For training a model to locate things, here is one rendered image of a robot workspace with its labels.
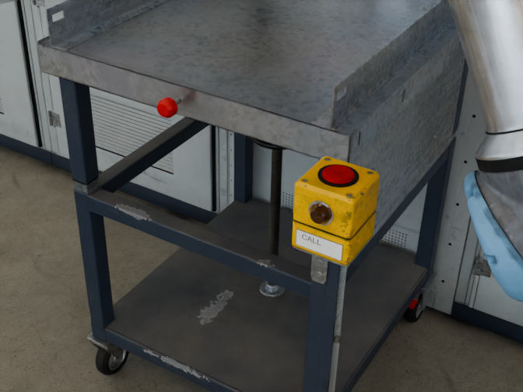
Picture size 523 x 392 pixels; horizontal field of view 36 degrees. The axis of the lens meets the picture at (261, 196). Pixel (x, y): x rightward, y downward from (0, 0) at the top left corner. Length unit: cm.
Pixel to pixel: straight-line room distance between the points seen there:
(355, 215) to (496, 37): 28
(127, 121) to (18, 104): 46
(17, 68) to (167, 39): 124
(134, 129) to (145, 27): 91
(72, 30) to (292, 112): 48
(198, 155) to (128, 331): 67
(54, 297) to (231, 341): 61
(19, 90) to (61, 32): 123
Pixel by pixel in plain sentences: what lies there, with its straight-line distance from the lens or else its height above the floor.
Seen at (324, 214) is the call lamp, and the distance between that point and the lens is 94.
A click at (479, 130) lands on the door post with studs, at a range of 188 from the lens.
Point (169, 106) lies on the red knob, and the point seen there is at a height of 83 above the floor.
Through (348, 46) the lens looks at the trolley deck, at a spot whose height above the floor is 85.
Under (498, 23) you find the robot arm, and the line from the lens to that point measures 80.
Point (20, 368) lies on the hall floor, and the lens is 204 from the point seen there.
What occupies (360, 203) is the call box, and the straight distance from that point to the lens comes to 95.
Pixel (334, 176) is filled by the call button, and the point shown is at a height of 91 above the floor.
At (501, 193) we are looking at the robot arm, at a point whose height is 98.
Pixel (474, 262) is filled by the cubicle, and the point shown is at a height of 21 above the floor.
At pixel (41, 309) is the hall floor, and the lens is 219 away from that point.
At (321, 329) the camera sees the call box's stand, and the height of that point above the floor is 66.
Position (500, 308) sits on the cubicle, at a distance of 209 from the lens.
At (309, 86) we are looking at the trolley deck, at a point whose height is 85.
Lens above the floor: 141
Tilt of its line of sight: 33 degrees down
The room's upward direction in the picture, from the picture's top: 1 degrees clockwise
